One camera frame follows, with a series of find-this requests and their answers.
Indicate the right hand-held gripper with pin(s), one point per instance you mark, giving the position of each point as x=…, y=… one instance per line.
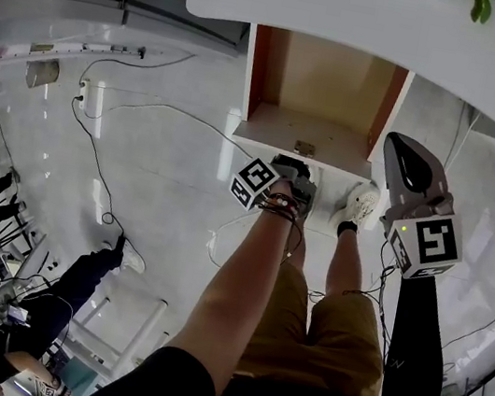
x=434, y=244

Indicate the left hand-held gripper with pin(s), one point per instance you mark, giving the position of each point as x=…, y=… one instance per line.
x=252, y=181

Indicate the wooden drawer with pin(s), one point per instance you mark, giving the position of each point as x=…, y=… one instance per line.
x=319, y=86

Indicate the person's left forearm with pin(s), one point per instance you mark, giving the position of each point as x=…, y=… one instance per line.
x=235, y=294

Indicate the person's right forearm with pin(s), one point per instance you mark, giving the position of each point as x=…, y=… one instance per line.
x=416, y=341

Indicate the white desk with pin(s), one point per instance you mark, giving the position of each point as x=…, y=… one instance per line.
x=334, y=3

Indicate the person's white right shoe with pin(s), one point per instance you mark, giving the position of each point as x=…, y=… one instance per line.
x=360, y=203

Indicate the person's white shoe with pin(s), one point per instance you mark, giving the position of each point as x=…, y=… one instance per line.
x=316, y=172
x=360, y=203

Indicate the person's white left shoe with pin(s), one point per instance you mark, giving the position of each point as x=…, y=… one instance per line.
x=316, y=172

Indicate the person's left leg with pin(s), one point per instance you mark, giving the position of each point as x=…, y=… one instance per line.
x=301, y=244

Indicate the person's leg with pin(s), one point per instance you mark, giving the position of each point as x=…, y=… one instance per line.
x=346, y=267
x=301, y=244

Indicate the person's right leg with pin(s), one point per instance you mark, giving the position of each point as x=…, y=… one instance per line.
x=346, y=267

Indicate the person's khaki shorts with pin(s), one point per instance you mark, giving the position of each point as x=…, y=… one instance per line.
x=336, y=341

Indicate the white table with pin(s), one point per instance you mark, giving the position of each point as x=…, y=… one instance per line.
x=143, y=330

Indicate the white power strip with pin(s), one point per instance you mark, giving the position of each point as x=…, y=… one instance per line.
x=83, y=93

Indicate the metal waste bin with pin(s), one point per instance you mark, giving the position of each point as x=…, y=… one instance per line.
x=41, y=74

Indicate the teal box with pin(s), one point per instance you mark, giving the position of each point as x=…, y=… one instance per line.
x=78, y=378

